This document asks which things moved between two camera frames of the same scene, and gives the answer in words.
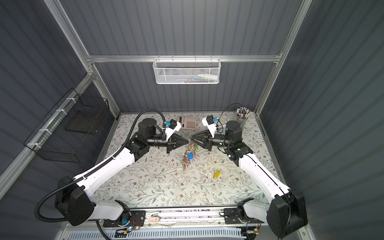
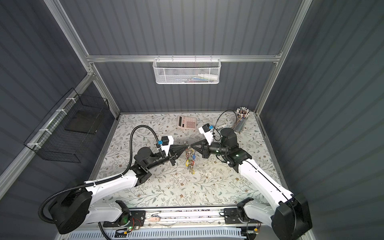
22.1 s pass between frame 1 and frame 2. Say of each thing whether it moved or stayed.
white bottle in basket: stayed
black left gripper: moved
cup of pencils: stayed
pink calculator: stayed
